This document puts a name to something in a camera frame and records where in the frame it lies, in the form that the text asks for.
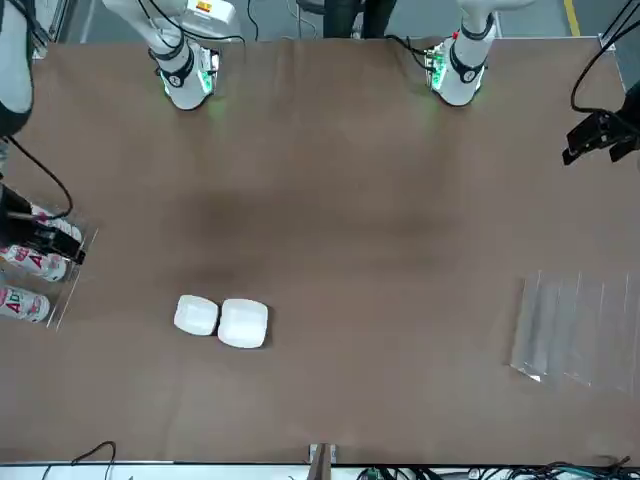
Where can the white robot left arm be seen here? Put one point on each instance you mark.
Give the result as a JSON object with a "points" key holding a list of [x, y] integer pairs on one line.
{"points": [[462, 75]]}

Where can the clear plastic bottle shelf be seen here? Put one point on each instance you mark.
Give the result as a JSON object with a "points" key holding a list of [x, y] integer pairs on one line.
{"points": [[70, 295]]}

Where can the clear stepped plastic holder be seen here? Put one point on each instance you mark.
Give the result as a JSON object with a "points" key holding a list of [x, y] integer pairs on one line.
{"points": [[565, 330]]}

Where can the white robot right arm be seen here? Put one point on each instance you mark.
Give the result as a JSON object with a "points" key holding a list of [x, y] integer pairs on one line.
{"points": [[185, 85]]}

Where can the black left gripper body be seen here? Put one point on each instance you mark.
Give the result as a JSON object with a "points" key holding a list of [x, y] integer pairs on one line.
{"points": [[630, 120]]}

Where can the white bottle pink cap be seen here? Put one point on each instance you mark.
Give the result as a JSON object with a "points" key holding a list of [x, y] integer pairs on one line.
{"points": [[25, 305], [67, 231], [35, 265]]}

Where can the white box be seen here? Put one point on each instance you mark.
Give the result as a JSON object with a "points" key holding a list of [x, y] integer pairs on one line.
{"points": [[196, 315], [243, 324]]}

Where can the aluminium camera post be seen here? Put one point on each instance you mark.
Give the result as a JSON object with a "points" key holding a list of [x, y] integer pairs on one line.
{"points": [[322, 460]]}

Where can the person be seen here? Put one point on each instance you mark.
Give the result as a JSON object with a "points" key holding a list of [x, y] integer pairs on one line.
{"points": [[350, 17]]}

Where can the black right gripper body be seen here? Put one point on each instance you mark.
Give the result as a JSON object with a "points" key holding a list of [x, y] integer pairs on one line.
{"points": [[15, 220]]}

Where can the aluminium frame post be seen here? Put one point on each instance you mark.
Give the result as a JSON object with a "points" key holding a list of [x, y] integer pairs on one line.
{"points": [[612, 30], [55, 20]]}

